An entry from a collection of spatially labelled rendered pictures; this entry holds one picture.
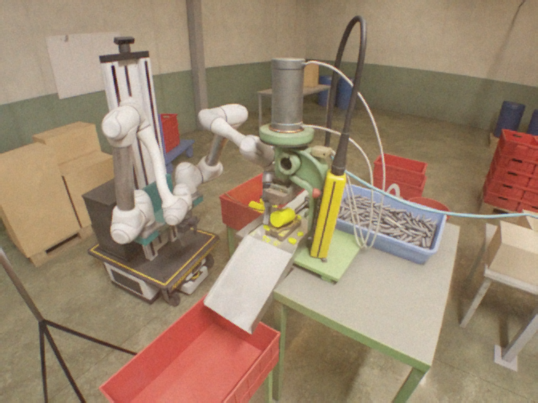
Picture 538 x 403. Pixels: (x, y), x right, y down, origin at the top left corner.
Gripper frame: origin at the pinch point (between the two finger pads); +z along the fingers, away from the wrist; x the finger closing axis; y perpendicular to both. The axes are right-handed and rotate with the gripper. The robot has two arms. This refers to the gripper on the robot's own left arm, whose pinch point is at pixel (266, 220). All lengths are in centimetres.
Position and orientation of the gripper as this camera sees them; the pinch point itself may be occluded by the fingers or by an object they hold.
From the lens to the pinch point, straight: 139.1
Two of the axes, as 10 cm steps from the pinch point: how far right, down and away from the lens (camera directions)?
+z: -1.1, 9.8, -1.7
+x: -1.4, -1.8, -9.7
